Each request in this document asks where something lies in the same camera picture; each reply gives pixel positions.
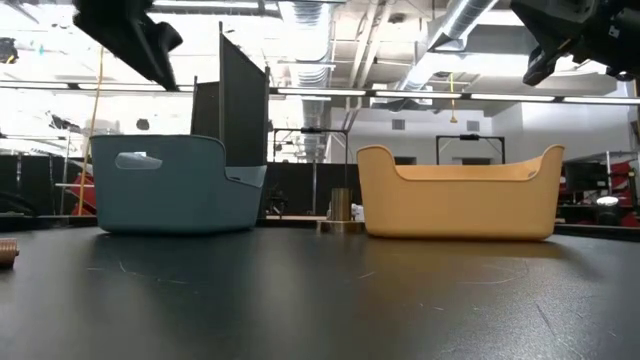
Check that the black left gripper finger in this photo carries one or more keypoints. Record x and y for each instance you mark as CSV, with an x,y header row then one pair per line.
x,y
167,39
115,30

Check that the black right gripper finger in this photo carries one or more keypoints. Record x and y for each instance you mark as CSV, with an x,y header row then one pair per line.
x,y
542,65

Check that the long ceiling light strip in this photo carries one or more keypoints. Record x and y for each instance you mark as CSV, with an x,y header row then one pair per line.
x,y
512,97
322,92
600,100
417,94

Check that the short black partition panel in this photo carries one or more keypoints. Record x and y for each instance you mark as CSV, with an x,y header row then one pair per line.
x,y
205,110

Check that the tall black partition panel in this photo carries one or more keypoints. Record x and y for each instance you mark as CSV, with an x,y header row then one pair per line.
x,y
245,110

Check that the dark monitor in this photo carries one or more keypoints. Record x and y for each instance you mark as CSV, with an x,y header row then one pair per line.
x,y
585,177

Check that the red equipment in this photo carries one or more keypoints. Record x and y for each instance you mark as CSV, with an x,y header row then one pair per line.
x,y
86,197
625,175

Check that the round white lamp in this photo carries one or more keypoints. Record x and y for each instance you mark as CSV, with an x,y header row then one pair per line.
x,y
608,201

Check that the blue-grey plastic bin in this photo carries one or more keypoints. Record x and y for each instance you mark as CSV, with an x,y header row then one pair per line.
x,y
175,200

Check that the yellow plastic bin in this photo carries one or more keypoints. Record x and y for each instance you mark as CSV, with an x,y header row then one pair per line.
x,y
460,210

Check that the brass cylinder weight on base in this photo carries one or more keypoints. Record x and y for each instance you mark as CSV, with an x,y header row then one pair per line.
x,y
341,205

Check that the copper ribbed object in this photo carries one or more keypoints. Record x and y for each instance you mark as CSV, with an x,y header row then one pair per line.
x,y
7,251

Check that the silver spiral air duct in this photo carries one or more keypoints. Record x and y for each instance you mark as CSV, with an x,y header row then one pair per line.
x,y
312,60
450,35

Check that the black metal frame stand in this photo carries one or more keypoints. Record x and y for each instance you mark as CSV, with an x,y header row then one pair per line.
x,y
310,130
470,136

